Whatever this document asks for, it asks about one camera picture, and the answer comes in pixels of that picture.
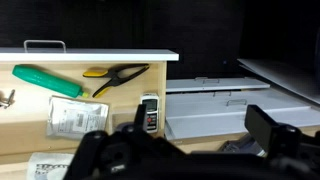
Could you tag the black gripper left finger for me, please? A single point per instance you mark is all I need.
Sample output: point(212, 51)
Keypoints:
point(140, 118)

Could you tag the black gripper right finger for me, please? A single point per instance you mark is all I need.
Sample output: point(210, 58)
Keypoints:
point(261, 128)

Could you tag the white drawer wooden interior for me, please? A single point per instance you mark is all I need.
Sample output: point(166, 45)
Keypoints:
point(30, 133)

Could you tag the white digital gauge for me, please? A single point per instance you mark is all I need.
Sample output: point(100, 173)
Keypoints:
point(150, 110)

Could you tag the dark small object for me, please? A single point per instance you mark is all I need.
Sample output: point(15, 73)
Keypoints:
point(124, 127)

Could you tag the grey sneaker shoe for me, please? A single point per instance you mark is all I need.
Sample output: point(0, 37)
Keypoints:
point(240, 145)

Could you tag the black yellow spring clamp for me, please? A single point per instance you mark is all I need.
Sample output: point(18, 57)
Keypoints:
point(115, 77)

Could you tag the clear bag with paper sheet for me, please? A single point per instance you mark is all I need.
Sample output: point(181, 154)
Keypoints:
point(78, 116)

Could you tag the white cabinet wooden countertop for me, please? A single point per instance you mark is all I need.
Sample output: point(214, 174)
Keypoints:
point(200, 145)

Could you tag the green plastic tube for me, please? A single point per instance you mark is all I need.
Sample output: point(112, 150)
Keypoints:
point(46, 81)

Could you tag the printed paper label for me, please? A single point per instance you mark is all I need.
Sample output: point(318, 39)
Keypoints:
point(43, 165)

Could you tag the small silver metal part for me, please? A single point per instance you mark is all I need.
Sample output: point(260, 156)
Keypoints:
point(6, 100)

